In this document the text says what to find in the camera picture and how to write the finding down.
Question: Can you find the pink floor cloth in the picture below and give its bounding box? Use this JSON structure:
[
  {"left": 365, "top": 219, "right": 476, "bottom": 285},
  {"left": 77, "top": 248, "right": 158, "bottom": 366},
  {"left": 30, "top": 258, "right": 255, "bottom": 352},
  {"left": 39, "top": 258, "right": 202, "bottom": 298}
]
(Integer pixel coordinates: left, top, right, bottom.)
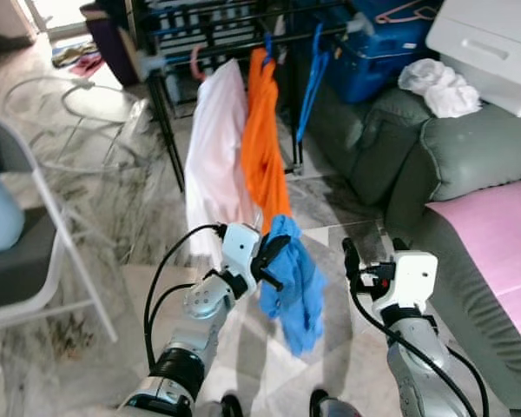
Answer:
[{"left": 50, "top": 42, "right": 107, "bottom": 79}]

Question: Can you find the white folding chair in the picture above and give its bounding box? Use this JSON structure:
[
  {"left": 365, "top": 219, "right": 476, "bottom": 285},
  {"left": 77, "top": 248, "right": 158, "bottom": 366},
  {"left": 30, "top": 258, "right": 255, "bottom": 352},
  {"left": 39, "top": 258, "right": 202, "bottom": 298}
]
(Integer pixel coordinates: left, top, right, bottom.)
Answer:
[{"left": 0, "top": 113, "right": 121, "bottom": 344}]

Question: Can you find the black drying rack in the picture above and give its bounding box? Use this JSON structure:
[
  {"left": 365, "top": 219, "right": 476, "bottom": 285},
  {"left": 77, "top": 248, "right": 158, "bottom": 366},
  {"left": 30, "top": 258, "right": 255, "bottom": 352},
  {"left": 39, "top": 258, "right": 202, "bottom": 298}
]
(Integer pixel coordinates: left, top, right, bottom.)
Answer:
[{"left": 126, "top": 0, "right": 392, "bottom": 194}]

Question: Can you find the white shirt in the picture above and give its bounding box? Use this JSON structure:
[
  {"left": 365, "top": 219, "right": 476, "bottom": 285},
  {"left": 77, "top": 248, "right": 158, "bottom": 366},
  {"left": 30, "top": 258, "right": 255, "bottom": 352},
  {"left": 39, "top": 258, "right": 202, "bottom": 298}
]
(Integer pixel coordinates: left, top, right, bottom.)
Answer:
[{"left": 184, "top": 59, "right": 266, "bottom": 261}]

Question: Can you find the blue plastic hanger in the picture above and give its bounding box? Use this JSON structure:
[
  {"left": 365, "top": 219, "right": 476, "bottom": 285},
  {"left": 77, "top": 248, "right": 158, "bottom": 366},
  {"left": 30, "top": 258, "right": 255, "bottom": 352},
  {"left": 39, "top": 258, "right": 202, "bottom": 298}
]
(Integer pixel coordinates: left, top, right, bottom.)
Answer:
[
  {"left": 295, "top": 22, "right": 333, "bottom": 146},
  {"left": 260, "top": 33, "right": 279, "bottom": 66}
]

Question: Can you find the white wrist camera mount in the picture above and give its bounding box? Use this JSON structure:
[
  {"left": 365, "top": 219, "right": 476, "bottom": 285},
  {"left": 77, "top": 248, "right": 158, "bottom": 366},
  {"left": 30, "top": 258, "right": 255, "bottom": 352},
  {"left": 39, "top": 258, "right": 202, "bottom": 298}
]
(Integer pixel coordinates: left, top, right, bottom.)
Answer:
[
  {"left": 219, "top": 222, "right": 263, "bottom": 288},
  {"left": 373, "top": 250, "right": 439, "bottom": 309}
]

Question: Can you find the grey robot leg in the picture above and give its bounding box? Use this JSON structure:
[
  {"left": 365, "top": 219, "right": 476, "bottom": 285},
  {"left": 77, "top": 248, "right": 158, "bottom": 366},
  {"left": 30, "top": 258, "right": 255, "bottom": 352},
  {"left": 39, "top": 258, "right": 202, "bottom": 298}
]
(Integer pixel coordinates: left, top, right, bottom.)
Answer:
[
  {"left": 308, "top": 389, "right": 361, "bottom": 417},
  {"left": 217, "top": 393, "right": 244, "bottom": 417}
]

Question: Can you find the long black right arm cable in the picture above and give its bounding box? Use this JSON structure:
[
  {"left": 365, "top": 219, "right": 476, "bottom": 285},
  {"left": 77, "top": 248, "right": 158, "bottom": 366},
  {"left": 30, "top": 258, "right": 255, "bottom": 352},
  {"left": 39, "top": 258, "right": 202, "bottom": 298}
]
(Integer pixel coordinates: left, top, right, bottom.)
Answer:
[{"left": 347, "top": 274, "right": 457, "bottom": 417}]

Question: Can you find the grey robot left leg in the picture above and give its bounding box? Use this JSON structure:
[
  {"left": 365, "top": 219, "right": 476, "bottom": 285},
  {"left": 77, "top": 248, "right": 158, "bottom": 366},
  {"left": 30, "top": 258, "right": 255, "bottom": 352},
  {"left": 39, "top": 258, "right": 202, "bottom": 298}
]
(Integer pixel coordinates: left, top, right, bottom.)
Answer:
[{"left": 217, "top": 393, "right": 244, "bottom": 417}]

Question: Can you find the white wire frame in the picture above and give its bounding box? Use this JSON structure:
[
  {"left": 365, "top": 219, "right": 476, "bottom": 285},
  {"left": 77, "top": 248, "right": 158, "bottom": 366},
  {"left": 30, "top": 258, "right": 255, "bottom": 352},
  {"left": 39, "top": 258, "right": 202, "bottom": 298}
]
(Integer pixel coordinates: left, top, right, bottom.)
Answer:
[{"left": 0, "top": 74, "right": 153, "bottom": 175}]

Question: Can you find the salmon plastic hanger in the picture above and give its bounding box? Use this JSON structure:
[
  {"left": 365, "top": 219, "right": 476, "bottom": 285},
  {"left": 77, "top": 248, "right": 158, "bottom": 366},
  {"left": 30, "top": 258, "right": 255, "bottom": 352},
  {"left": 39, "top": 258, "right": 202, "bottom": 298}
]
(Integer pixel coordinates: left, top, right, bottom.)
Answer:
[{"left": 373, "top": 0, "right": 444, "bottom": 25}]

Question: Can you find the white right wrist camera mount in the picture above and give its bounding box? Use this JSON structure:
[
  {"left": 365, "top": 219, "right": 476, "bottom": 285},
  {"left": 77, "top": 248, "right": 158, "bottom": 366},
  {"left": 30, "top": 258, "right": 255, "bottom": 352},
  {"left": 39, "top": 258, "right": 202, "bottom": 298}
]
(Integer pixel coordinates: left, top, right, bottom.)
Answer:
[{"left": 373, "top": 250, "right": 439, "bottom": 309}]

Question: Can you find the short black left arm cable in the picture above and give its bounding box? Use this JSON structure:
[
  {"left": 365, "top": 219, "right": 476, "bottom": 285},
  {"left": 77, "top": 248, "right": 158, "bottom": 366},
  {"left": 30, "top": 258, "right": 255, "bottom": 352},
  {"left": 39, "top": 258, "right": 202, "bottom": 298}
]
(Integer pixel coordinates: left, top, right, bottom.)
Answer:
[{"left": 149, "top": 281, "right": 201, "bottom": 335}]

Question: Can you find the blue storage box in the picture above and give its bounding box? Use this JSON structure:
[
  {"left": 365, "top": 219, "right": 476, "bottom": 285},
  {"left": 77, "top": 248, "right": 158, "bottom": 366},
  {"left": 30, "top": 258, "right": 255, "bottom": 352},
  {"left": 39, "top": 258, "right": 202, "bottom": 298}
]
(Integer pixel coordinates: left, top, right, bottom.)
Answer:
[{"left": 317, "top": 0, "right": 444, "bottom": 105}]

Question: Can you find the white plastic bag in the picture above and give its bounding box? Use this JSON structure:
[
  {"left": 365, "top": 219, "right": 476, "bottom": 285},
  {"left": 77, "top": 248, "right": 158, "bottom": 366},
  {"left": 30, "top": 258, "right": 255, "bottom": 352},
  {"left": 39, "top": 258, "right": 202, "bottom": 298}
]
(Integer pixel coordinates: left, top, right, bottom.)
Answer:
[{"left": 398, "top": 58, "right": 483, "bottom": 119}]

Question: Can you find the grey robot right leg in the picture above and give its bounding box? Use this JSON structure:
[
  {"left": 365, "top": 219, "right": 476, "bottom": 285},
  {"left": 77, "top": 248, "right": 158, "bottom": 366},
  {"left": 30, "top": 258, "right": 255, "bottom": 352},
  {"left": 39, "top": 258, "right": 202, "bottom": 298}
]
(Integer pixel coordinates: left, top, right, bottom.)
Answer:
[{"left": 308, "top": 389, "right": 361, "bottom": 417}]

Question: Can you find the pink plastic hanger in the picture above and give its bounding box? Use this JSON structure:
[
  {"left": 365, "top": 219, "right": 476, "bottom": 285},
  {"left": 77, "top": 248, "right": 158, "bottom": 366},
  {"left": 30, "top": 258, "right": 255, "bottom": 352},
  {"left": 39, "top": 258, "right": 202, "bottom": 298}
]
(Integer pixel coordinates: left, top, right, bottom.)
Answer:
[{"left": 189, "top": 43, "right": 211, "bottom": 83}]

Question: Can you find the dark purple bin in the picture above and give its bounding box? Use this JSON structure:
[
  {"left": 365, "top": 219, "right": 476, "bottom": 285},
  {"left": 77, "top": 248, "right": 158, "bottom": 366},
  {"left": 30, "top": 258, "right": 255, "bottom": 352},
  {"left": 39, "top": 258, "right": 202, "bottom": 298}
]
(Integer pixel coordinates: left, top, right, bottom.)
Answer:
[{"left": 80, "top": 0, "right": 142, "bottom": 86}]

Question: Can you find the blue towel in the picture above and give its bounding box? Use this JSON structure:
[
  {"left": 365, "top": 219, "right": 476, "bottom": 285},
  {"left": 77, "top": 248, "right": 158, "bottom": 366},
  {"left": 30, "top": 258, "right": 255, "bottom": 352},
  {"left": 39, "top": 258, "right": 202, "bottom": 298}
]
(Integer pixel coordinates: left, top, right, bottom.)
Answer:
[{"left": 259, "top": 215, "right": 329, "bottom": 357}]

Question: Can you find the white drawer box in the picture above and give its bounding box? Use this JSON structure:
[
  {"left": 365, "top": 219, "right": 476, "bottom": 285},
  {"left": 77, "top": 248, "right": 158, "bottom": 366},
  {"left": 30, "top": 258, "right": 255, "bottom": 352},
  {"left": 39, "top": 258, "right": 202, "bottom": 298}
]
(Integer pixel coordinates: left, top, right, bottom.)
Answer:
[{"left": 425, "top": 0, "right": 521, "bottom": 118}]

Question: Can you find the orange shirt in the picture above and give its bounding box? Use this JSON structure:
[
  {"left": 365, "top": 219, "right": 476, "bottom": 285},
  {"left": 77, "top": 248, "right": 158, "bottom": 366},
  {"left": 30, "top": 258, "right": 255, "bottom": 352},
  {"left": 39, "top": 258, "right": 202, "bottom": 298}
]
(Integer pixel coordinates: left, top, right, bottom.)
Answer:
[{"left": 241, "top": 48, "right": 293, "bottom": 235}]

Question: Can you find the dark green sofa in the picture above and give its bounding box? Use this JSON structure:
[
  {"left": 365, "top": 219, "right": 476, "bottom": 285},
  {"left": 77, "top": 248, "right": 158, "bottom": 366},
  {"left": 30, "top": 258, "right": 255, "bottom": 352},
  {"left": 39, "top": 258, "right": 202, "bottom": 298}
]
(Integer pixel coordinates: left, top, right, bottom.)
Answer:
[{"left": 291, "top": 74, "right": 521, "bottom": 409}]

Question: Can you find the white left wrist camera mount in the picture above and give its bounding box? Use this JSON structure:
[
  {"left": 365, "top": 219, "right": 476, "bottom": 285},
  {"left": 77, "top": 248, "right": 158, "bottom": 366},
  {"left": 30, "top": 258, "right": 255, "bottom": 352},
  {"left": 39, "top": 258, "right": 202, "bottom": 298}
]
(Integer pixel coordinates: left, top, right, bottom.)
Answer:
[{"left": 219, "top": 222, "right": 263, "bottom": 288}]

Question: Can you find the short black right arm cable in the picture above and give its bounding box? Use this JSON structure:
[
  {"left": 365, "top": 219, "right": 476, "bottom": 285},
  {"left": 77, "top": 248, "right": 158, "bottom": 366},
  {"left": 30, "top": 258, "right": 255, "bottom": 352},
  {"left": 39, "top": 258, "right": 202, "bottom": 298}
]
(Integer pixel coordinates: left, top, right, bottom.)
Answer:
[{"left": 443, "top": 343, "right": 491, "bottom": 417}]

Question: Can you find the pink mat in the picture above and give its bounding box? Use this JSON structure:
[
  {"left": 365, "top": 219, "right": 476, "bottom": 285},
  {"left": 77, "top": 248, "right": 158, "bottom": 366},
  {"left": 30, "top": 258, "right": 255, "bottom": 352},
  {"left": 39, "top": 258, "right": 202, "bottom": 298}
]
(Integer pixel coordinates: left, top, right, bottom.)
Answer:
[{"left": 425, "top": 176, "right": 521, "bottom": 357}]

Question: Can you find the short black arm cable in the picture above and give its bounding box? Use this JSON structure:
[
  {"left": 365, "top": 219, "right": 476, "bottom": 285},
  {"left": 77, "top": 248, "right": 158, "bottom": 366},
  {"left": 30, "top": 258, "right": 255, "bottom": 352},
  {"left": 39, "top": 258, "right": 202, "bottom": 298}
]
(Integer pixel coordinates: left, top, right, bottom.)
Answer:
[
  {"left": 443, "top": 343, "right": 491, "bottom": 417},
  {"left": 149, "top": 281, "right": 201, "bottom": 335}
]

